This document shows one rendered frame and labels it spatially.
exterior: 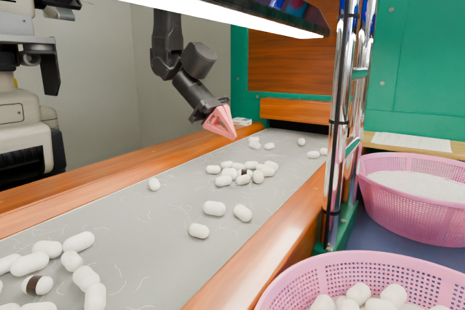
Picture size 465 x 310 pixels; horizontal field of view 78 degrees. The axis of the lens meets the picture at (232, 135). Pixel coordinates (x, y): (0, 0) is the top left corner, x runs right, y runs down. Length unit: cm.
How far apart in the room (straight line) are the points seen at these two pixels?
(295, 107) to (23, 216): 75
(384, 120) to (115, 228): 77
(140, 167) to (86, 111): 208
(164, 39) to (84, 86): 200
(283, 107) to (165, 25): 46
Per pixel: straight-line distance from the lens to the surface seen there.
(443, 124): 96
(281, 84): 104
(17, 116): 100
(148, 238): 44
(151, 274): 38
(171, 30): 71
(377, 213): 62
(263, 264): 34
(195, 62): 66
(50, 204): 55
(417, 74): 95
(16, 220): 54
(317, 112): 93
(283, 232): 39
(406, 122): 96
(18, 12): 101
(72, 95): 263
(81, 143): 271
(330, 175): 41
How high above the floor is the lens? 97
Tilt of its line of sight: 14 degrees down
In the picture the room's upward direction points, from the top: straight up
